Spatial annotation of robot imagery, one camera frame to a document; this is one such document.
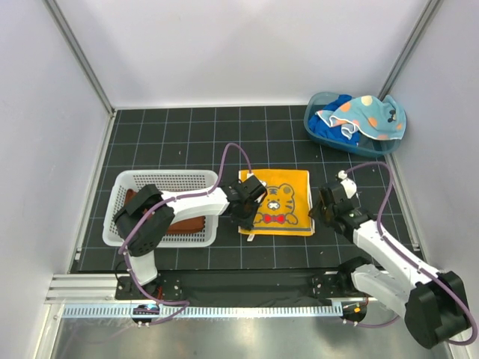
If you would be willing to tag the blue patterned towel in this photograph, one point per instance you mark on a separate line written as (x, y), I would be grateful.
(284, 211)

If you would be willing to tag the light blue polka-dot towel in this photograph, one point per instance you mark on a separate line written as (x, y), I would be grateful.
(378, 120)

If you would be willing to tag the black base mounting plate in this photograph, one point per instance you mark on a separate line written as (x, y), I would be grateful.
(251, 287)

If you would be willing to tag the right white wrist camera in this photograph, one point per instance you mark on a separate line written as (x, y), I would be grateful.
(348, 184)

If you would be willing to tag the aluminium frame post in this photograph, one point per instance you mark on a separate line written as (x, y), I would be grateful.
(419, 29)
(67, 33)

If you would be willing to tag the white perforated plastic basket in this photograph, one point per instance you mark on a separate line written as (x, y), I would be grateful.
(164, 180)

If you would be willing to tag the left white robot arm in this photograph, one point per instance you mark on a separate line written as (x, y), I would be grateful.
(144, 221)

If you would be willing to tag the bright blue cloth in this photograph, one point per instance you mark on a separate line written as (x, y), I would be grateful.
(320, 127)

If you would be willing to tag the blue plastic tub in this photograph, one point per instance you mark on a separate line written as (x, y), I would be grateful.
(364, 146)

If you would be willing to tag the left aluminium frame post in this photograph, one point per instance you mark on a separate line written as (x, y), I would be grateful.
(67, 33)

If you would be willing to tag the aluminium front rail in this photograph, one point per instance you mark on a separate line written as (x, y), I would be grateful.
(81, 288)

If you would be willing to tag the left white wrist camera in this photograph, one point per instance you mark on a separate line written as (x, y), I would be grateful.
(248, 175)

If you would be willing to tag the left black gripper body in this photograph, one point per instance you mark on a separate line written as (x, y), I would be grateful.
(245, 218)

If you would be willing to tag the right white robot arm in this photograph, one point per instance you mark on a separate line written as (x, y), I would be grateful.
(432, 303)

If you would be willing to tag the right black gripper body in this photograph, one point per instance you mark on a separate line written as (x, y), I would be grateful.
(322, 212)

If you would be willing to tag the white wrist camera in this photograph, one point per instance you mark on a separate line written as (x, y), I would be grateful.
(348, 184)
(248, 175)

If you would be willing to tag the brown towel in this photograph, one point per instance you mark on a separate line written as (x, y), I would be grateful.
(189, 226)

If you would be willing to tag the right aluminium frame post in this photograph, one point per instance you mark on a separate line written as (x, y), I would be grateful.
(419, 29)

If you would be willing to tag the slotted cable duct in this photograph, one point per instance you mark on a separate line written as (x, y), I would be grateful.
(149, 311)

